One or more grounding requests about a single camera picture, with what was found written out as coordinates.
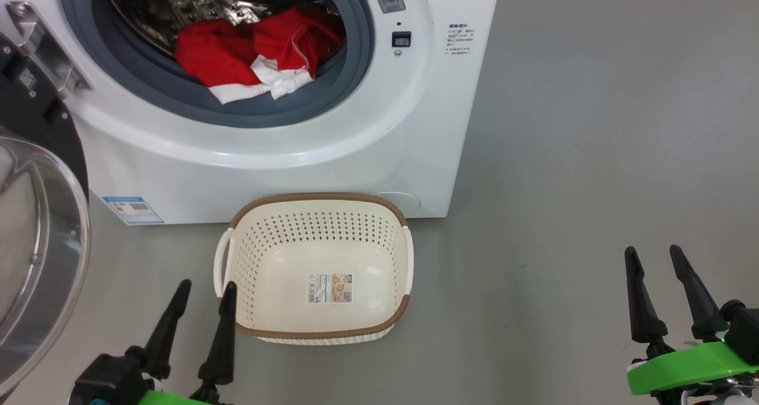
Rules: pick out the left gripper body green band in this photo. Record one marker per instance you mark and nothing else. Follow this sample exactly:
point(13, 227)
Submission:
point(112, 381)

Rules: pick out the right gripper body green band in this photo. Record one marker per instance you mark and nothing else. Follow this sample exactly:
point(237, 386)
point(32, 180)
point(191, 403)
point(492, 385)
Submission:
point(694, 366)

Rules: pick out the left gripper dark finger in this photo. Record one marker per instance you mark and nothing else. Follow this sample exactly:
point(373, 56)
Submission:
point(166, 334)
point(220, 345)

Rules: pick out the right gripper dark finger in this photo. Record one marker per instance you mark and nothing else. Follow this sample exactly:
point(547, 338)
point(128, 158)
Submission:
point(702, 310)
point(643, 310)

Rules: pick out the black round glass washer door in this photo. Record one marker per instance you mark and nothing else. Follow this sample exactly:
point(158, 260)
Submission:
point(35, 245)

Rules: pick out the red and white garment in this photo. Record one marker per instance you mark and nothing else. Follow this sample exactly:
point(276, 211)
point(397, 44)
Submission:
point(207, 55)

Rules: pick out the printed product label sticker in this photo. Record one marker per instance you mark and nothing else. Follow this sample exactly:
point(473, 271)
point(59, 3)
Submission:
point(329, 288)

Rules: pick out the cream basket with brown rim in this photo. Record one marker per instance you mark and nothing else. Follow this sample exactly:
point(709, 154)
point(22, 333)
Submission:
point(320, 245)

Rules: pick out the grey rubber door gasket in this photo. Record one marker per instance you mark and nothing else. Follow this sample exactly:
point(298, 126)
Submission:
point(237, 114)

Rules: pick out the white front-load washing machine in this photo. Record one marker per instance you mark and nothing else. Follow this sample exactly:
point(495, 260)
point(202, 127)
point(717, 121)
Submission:
point(356, 156)

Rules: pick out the silver metal door hinge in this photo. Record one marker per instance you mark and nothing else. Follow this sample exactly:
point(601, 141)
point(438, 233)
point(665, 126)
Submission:
point(44, 46)

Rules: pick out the stainless steel washer drum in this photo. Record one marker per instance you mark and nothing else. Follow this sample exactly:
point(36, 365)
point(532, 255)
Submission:
point(154, 2)

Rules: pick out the black door latch socket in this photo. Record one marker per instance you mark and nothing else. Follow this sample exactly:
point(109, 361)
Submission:
point(401, 39)

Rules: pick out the blue energy label sticker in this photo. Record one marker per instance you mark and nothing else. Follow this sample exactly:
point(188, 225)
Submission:
point(133, 210)

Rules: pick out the round white drain cover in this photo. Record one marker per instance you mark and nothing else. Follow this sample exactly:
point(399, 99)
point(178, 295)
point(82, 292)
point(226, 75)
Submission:
point(409, 200)

